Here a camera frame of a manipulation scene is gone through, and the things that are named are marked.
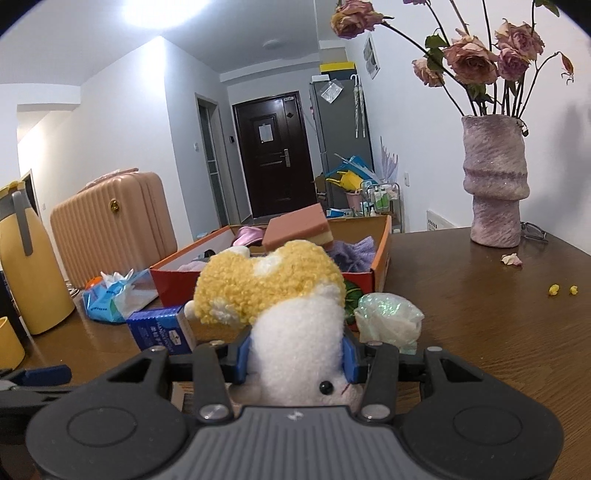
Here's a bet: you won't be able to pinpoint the small blue tissue packet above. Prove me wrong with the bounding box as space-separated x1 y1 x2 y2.
126 306 197 355

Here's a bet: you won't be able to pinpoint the yellow white plush toy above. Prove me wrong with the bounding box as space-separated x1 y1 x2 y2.
184 240 362 409

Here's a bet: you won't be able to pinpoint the purple knitted cloth pouch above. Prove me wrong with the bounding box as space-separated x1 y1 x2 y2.
327 236 376 273

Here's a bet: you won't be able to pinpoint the pink yellow layered sponge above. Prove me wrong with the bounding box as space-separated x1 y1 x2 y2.
263 203 334 252

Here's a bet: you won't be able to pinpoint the purple satin scrunchie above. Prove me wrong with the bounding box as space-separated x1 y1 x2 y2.
232 225 266 247

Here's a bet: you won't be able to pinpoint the light pink soft cloth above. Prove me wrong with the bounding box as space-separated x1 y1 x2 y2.
177 260 207 272

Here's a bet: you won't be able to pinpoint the yellow ceramic mug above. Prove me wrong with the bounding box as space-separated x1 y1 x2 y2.
0 317 25 369

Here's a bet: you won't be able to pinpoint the iridescent white plastic pouch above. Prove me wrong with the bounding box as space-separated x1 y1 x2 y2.
355 292 425 355

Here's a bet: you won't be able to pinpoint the yellow thermos jug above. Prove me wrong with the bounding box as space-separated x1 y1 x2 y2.
1 181 75 336

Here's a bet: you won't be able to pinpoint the blue tissue pack open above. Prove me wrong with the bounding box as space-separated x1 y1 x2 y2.
82 269 158 324

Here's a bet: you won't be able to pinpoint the orange fruit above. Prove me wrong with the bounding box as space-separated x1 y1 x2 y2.
84 276 103 290

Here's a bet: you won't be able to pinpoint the red orange cardboard box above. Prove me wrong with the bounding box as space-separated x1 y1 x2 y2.
150 215 392 325

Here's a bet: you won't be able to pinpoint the pink ribbed suitcase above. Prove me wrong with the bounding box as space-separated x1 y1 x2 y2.
50 168 177 289

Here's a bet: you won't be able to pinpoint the yellow blue bags pile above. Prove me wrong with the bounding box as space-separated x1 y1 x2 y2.
325 155 381 192

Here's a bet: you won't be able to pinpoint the fallen pink petal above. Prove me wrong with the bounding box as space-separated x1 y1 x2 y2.
501 253 523 267

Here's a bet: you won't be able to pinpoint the dark brown entrance door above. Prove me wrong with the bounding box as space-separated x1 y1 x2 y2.
232 92 317 218

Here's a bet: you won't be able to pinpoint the black eyeglasses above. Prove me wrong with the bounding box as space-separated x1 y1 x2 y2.
521 222 548 244

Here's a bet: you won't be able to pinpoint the pink textured ceramic vase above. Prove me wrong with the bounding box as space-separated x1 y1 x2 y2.
462 114 530 249

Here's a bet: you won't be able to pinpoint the grey refrigerator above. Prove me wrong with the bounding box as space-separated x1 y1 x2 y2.
307 78 376 211

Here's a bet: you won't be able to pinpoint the white folded umbrella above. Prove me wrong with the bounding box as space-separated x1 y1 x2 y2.
351 74 367 138

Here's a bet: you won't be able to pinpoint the yellow box on fridge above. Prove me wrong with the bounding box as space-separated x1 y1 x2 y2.
320 61 356 74

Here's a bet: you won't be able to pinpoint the dried pink rose bouquet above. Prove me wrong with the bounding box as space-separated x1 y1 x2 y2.
329 1 575 120

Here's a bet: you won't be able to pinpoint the white board leaning on wall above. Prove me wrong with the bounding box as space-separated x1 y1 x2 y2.
426 210 456 231

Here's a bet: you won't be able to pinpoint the wire rack with bottles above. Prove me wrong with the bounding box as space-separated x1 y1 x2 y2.
361 180 405 233

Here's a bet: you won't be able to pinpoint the wall electrical panel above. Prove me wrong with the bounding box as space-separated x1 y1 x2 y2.
363 34 381 79

